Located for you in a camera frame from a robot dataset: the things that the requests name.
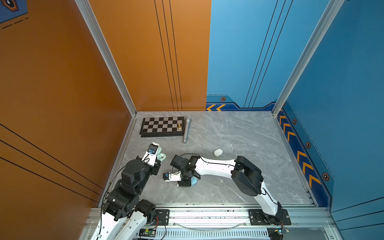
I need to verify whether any silver microphone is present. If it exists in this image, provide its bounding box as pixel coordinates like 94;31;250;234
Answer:
183;117;192;144

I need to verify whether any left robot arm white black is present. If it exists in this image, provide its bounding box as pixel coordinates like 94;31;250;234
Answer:
91;158;161;240

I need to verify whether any green circuit board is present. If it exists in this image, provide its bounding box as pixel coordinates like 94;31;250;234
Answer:
138;229;157;240
274;228;290;236

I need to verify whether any black white chessboard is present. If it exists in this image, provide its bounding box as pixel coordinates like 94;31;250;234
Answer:
140;117;185;138

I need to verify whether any right green circuit board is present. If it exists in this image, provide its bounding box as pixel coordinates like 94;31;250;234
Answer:
274;228;290;236

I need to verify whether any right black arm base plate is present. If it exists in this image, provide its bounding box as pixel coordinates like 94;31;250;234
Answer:
248;208;292;226

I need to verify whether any left aluminium corner post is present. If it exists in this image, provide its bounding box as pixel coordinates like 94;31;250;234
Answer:
75;0;137;117

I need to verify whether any right aluminium corner post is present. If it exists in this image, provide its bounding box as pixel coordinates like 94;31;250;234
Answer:
272;0;345;117

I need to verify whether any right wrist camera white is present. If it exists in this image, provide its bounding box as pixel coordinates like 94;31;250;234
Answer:
163;171;182;182

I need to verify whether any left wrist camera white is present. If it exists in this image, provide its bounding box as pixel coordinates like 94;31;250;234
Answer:
142;143;161;167

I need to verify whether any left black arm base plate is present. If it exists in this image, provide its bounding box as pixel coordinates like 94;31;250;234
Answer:
129;209;170;226

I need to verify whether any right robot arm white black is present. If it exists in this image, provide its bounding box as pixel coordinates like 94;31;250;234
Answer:
163;154;292;227

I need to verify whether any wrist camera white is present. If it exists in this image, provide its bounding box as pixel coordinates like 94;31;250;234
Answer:
163;171;182;182
142;143;161;167

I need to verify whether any green earbud charging case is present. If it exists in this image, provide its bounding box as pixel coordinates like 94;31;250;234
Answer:
156;147;166;162

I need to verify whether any aluminium corner post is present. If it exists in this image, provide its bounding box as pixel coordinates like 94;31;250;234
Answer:
75;0;137;117
272;0;345;117

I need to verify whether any blue earbud charging case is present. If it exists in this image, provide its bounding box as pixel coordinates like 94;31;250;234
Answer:
191;177;198;186

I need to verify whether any left green circuit board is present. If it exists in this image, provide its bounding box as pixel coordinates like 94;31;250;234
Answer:
138;229;157;240

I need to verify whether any white earbud charging case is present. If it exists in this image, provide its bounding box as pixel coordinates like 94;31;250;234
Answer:
214;149;223;158

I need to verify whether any aluminium front rail frame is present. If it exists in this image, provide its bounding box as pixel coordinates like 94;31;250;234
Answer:
80;205;343;240

